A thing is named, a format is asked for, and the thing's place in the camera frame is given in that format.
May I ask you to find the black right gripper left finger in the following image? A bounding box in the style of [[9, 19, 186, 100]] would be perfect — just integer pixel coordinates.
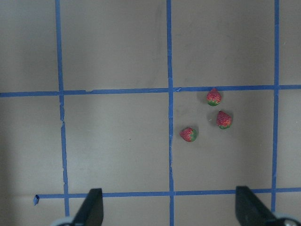
[[72, 188, 104, 226]]

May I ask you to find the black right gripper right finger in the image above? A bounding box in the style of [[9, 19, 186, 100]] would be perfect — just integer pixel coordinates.
[[235, 186, 277, 226]]

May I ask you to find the red strawberry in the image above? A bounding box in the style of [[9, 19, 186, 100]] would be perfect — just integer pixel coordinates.
[[206, 88, 222, 106], [216, 111, 232, 129], [180, 127, 198, 143]]

